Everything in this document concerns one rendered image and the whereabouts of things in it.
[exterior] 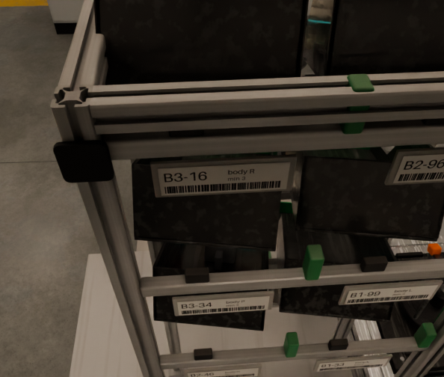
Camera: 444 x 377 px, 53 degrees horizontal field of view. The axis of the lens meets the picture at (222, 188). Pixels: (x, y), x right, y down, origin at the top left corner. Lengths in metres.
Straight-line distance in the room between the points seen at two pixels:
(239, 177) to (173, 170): 0.04
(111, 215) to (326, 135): 0.15
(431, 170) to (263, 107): 0.13
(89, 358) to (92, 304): 0.13
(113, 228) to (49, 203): 2.25
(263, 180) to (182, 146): 0.06
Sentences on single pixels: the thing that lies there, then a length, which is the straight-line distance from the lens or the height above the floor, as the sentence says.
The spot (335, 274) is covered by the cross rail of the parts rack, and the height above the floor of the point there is 1.47.
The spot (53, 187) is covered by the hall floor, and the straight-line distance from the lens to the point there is 2.63.
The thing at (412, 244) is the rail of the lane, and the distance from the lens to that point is 1.13.
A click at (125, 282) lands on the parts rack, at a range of 0.38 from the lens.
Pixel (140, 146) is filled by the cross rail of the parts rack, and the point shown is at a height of 1.63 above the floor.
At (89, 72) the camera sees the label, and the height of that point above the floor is 1.66.
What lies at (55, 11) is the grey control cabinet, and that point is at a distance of 3.92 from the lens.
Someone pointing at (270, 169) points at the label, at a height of 1.61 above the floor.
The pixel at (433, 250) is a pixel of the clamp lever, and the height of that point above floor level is 1.07.
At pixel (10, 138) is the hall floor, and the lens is 3.05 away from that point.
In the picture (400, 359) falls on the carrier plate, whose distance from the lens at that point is 0.96.
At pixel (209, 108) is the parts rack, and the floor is 1.66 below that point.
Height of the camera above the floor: 1.80
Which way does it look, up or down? 47 degrees down
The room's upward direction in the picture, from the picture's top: straight up
